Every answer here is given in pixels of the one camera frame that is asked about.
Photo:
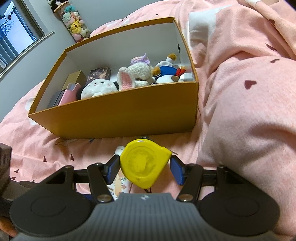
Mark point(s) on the crochet white bunny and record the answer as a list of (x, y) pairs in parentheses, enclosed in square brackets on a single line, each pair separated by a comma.
[(138, 74)]

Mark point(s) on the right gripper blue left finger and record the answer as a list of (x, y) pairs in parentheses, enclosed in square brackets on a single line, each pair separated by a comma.
[(111, 169)]

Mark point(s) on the blue orange tag duck plush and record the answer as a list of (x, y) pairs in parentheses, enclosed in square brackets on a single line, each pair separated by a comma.
[(167, 71)]

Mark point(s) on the white black-eared plush dog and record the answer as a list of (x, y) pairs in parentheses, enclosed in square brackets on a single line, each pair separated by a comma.
[(95, 88)]

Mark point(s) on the plush toy storage tube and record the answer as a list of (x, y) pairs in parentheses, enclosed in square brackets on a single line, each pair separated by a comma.
[(72, 20)]

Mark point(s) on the yellow tape measure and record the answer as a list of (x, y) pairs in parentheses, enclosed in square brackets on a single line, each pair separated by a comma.
[(142, 162)]

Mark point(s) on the white bottle blue label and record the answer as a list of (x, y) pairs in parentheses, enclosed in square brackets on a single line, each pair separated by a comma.
[(120, 184)]

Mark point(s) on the panda plush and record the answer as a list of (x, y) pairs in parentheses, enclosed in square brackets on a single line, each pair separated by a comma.
[(55, 3)]

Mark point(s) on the photo card box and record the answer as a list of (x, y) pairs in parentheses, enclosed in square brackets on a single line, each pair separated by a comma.
[(99, 73)]

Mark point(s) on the orange cardboard box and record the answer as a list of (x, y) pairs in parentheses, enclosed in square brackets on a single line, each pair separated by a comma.
[(150, 110)]

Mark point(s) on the pink duvet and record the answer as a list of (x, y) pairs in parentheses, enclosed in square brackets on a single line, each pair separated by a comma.
[(244, 55)]

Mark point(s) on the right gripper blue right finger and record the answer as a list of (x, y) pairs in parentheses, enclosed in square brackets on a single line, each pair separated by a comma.
[(178, 169)]

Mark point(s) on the gold olive box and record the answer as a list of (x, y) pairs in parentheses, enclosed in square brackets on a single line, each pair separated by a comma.
[(73, 79)]

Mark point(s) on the window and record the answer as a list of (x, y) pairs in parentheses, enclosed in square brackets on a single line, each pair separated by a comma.
[(20, 34)]

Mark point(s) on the dark grey box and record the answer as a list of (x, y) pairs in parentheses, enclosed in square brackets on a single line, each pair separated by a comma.
[(56, 98)]

